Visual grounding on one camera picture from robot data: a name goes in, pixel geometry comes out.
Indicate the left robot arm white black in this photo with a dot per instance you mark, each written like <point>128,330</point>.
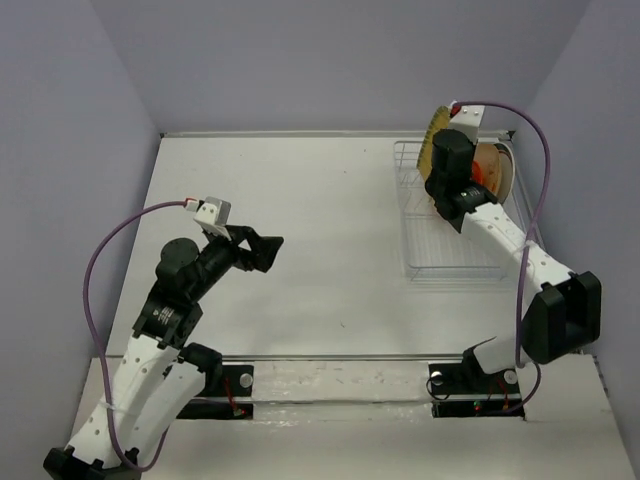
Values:
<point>161,371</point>

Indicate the white plate green red rim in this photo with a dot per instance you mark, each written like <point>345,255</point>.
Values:
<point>508,169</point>

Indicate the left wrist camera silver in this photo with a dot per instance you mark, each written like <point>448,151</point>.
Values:
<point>212,216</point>

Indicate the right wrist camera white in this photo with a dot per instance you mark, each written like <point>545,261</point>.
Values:
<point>466,119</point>

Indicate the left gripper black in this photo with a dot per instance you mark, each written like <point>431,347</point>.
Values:
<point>263,248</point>

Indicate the green yellow woven-pattern plate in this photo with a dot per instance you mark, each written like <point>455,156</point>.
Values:
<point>439,121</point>

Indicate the white wire dish rack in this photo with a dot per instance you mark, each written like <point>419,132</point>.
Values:
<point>432,252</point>

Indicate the round yellow plate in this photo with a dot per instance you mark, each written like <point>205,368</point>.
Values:
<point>438,206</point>

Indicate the orange round plate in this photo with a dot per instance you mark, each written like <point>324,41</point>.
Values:
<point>480,174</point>

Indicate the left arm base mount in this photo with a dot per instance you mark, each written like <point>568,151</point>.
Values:
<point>225,397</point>

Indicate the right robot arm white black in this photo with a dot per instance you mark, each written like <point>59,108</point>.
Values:
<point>558,310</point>

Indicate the beige painted plate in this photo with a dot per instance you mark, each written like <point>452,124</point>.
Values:
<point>490,156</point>

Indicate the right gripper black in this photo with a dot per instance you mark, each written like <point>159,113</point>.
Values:
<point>471,139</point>

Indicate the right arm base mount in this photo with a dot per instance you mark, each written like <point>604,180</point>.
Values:
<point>482,383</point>

